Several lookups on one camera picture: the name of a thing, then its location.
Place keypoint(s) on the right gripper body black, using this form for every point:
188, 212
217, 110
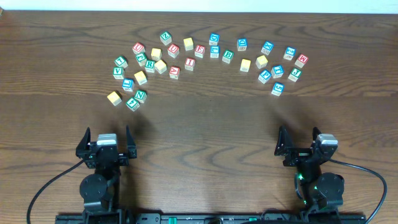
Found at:
301, 152

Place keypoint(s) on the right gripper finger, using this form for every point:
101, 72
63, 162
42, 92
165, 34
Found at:
284, 142
315, 133

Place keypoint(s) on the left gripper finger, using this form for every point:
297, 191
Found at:
83, 148
131, 145

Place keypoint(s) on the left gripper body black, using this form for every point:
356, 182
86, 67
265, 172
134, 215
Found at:
106, 154

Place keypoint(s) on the green N block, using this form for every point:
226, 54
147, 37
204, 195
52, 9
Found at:
140, 96

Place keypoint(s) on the red u block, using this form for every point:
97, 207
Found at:
173, 50
138, 48

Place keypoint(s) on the red E block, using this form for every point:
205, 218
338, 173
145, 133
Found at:
199, 51

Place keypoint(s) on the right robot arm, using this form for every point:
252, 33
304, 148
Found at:
321, 192

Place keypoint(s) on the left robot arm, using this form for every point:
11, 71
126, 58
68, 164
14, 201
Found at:
100, 190

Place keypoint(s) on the green 4 block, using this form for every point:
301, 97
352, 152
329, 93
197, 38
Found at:
132, 104

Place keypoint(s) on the yellow block lower left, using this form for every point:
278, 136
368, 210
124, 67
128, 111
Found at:
115, 98

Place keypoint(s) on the blue S block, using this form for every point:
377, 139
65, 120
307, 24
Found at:
277, 89

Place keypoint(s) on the green J block right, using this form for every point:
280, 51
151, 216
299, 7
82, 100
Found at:
295, 74

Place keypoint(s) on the green j block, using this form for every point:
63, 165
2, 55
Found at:
141, 59
295, 74

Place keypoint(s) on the blue L block left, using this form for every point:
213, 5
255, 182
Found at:
128, 84

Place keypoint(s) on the blue l block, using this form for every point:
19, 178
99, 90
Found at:
214, 51
128, 84

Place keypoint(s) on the blue P block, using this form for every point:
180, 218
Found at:
264, 76

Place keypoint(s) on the yellow block middle left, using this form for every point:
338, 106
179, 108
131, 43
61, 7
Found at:
140, 77

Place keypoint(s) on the blue E block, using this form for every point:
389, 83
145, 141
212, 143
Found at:
277, 71

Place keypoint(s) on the red M block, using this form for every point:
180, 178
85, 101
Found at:
301, 60

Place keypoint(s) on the green V block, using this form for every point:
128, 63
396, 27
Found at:
118, 73

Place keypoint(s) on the blue Z block right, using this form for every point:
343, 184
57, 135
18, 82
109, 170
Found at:
289, 53

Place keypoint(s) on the green R block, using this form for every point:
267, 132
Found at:
150, 66

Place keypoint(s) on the red A block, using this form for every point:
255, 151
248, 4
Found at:
174, 72

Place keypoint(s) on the yellow block beside R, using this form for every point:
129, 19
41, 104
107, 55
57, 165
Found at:
160, 66

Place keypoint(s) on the green L block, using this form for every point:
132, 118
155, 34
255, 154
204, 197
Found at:
121, 61

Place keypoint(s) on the yellow block centre right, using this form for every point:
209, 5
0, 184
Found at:
245, 65

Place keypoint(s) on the green J block left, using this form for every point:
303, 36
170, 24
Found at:
141, 59

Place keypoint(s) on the yellow block upper left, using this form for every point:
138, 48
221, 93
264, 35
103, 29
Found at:
156, 54

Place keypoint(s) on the blue X block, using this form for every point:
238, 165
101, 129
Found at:
267, 47

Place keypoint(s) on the red I block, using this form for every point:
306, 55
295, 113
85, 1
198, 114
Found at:
190, 64

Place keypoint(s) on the green B block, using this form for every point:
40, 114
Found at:
228, 56

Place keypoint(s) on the blue D block right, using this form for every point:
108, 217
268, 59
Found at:
242, 44

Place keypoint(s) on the green Z block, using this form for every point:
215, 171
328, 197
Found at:
166, 38

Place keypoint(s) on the blue L block centre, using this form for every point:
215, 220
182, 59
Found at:
214, 51

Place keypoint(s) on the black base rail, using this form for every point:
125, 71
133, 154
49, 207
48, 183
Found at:
155, 218

